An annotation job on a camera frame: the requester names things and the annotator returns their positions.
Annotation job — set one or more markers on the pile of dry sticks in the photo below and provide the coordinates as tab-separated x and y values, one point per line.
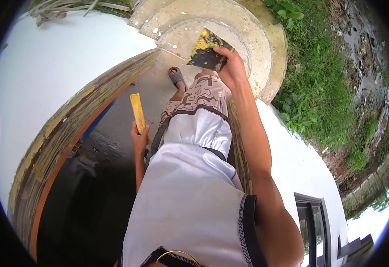
57	8

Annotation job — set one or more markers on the person's legs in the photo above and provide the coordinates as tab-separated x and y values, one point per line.
197	95

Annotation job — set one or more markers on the dark framed window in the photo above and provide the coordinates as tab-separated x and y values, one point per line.
311	230

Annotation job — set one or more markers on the yellow putty scraper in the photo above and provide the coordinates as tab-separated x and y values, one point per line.
137	111

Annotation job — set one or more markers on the grey garden fence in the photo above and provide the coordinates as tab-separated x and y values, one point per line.
374	182

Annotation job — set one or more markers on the grey roof edge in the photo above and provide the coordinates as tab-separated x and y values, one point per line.
354	248

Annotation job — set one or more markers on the person's body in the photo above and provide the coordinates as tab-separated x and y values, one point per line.
191	193

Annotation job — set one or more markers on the worn wooden door frame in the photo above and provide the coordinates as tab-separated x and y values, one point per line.
47	143

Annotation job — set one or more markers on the round concrete steps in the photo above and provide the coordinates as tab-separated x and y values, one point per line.
258	36

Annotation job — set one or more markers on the green leafy plant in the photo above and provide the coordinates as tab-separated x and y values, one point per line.
286	11

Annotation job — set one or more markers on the person's right hand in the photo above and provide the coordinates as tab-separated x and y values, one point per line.
234	71

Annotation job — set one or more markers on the black yellow-stained putty plate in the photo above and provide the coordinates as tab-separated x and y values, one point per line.
206	53

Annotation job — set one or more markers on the person's left hand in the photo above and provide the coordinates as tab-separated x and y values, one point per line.
138	140

